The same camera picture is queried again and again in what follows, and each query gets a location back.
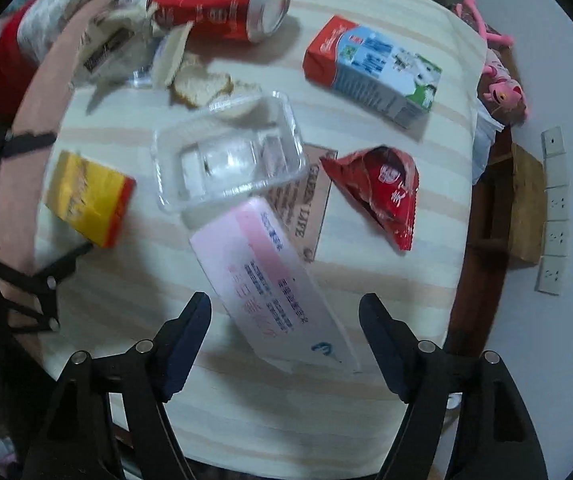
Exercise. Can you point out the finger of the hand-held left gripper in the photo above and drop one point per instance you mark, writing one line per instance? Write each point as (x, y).
(31, 141)
(49, 285)

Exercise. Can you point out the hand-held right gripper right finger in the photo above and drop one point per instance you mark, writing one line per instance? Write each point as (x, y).
(389, 357)

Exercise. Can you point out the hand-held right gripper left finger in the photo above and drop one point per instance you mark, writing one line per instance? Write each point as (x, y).
(184, 355)

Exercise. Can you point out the yellow snack packet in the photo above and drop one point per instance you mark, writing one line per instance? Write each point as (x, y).
(86, 195)

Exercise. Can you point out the pink white tissue pack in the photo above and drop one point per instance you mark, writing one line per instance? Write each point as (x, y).
(266, 280)

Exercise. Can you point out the clear plastic bread wrapper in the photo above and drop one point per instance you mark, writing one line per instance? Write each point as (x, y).
(111, 45)

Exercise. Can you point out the red soda can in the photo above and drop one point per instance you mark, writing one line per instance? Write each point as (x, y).
(206, 0)

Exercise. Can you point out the pink suede table cover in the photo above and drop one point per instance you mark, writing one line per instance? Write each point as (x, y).
(36, 95)

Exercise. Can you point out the striped tablecloth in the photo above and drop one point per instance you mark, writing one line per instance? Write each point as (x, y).
(406, 285)

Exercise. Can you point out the checked bed sheet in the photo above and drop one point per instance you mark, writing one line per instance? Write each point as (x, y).
(46, 15)

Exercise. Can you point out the red snack wrapper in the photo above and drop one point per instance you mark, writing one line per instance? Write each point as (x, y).
(386, 190)

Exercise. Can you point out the bread slice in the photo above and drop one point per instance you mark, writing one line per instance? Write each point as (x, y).
(201, 85)

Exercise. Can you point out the clear plastic tray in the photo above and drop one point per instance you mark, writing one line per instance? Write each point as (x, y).
(226, 160)

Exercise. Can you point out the wooden box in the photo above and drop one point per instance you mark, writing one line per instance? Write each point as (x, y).
(526, 205)

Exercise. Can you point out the white cloth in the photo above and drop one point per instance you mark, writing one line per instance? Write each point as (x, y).
(484, 145)

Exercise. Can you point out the pink plush toy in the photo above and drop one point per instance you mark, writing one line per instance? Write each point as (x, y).
(504, 92)

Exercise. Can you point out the red blue milk carton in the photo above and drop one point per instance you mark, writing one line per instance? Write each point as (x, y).
(366, 65)

